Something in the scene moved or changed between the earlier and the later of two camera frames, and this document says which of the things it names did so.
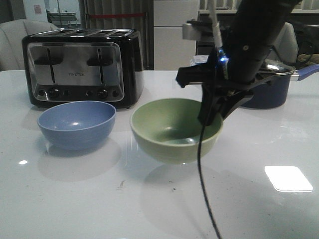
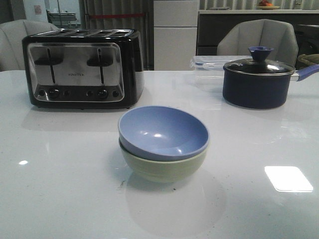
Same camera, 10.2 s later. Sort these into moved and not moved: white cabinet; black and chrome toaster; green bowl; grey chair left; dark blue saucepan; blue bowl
Moved: green bowl; blue bowl
Not moved: black and chrome toaster; grey chair left; white cabinet; dark blue saucepan
